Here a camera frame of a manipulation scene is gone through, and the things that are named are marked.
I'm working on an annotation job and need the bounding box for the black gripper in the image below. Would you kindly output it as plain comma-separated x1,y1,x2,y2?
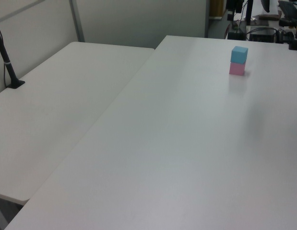
226,0,244,21

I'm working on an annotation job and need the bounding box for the blue cube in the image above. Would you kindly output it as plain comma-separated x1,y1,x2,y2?
230,46,249,64

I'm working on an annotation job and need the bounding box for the pink cube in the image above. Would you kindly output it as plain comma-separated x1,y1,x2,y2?
229,62,246,76

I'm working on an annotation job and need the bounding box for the black monitor stand pole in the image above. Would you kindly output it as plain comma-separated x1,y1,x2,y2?
245,0,254,40

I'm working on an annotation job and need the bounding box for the brown wooden board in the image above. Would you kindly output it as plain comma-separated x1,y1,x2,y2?
210,0,227,18

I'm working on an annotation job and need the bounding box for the brown desk board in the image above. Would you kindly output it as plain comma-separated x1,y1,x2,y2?
258,14,282,21

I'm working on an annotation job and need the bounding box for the black electronics box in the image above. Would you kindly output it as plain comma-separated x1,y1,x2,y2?
249,27,276,43

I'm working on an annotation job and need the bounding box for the dark keyboard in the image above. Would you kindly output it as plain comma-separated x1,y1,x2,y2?
277,0,297,19

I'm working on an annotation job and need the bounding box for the black box with wires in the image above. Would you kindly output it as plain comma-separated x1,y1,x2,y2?
226,21,246,40

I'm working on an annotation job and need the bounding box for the grey metal partition post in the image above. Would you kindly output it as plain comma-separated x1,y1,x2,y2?
68,0,85,43
204,0,211,38

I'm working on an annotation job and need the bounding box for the black device with cables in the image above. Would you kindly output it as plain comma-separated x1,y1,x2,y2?
276,28,295,45

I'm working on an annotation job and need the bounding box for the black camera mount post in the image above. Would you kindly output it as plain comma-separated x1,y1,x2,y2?
288,14,297,51

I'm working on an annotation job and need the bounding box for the black camera pole with base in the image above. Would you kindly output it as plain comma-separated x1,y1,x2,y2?
0,19,26,90

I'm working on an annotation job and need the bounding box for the thin black pole cable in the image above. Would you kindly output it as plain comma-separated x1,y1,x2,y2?
3,62,13,88

